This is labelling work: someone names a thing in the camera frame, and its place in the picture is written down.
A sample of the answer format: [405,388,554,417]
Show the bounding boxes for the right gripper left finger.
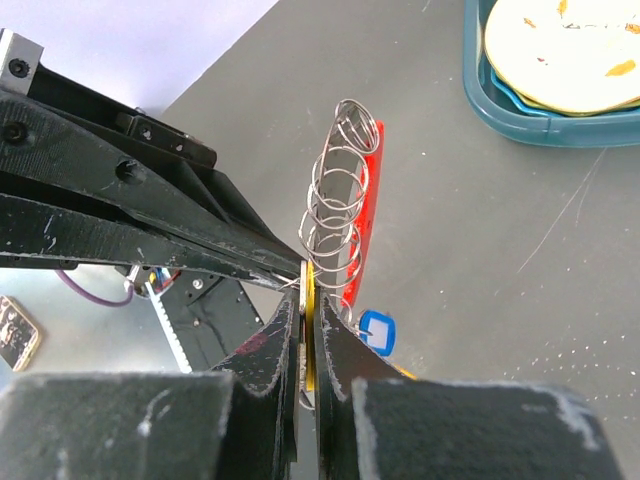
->
[1,292,299,479]

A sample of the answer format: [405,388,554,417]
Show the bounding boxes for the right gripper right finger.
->
[314,293,622,479]

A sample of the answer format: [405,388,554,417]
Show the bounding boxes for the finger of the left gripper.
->
[1,92,300,259]
[1,193,301,290]

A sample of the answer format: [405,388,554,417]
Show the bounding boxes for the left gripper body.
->
[0,28,219,201]

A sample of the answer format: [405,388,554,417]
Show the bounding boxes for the metal key holder red handle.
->
[298,99,385,309]

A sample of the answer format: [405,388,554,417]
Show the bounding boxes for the blue key tag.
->
[357,310,397,357]

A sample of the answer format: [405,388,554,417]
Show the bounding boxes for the smartphone with patterned case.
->
[1,295,42,372]

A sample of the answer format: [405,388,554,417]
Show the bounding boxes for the teal plastic tray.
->
[463,0,639,148]

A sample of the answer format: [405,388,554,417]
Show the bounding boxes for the floral beige plate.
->
[484,1,639,115]

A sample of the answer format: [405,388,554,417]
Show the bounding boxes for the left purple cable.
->
[53,268,136,307]

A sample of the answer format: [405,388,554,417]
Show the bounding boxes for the grey cable duct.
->
[145,281,193,373]

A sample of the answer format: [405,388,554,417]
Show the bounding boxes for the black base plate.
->
[160,272,264,372]

